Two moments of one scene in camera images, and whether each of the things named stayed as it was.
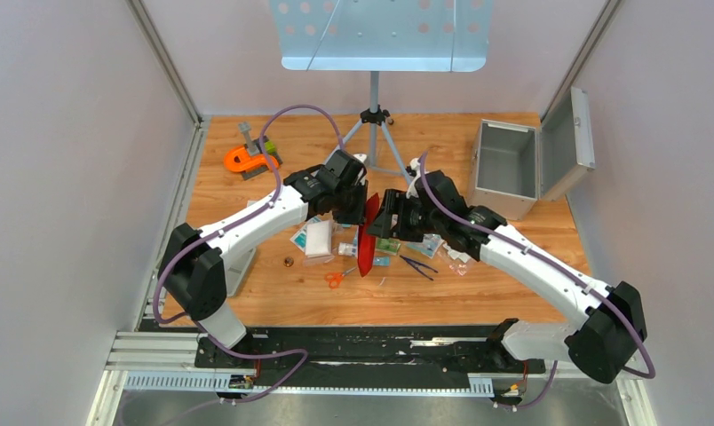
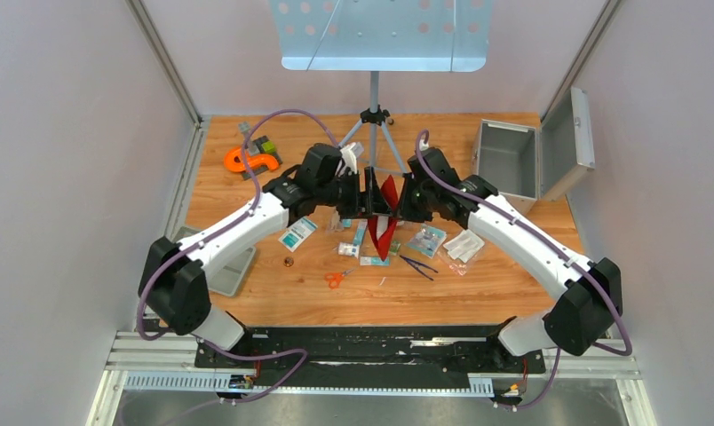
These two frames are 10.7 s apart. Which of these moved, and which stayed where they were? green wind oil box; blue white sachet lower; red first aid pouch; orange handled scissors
Moved: red first aid pouch
Stayed: green wind oil box; blue white sachet lower; orange handled scissors
